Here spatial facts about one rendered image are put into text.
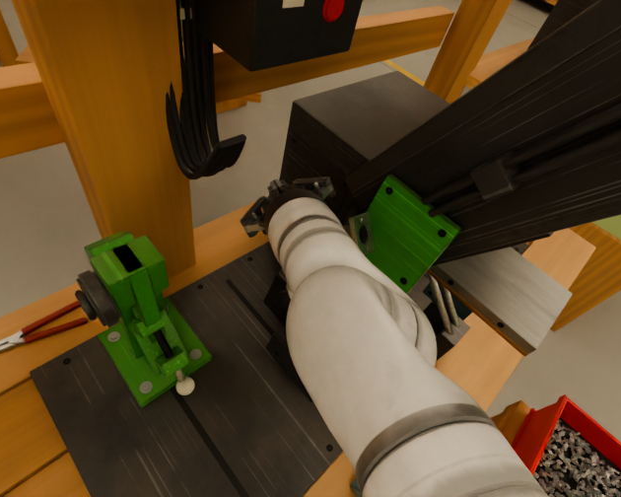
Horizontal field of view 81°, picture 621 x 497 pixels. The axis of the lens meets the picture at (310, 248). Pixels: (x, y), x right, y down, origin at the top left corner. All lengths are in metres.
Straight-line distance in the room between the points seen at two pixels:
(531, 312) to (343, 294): 0.49
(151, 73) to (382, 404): 0.46
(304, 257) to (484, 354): 0.65
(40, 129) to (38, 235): 1.59
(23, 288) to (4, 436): 1.31
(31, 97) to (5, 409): 0.47
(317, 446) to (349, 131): 0.51
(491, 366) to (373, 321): 0.69
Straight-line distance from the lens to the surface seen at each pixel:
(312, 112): 0.63
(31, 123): 0.61
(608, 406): 2.44
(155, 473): 0.66
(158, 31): 0.51
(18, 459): 0.74
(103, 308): 0.49
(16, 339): 0.81
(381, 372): 0.18
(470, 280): 0.64
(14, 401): 0.77
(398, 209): 0.49
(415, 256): 0.49
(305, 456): 0.67
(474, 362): 0.86
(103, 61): 0.50
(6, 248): 2.19
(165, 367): 0.60
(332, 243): 0.29
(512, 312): 0.64
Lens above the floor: 1.55
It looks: 50 degrees down
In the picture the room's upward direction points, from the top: 18 degrees clockwise
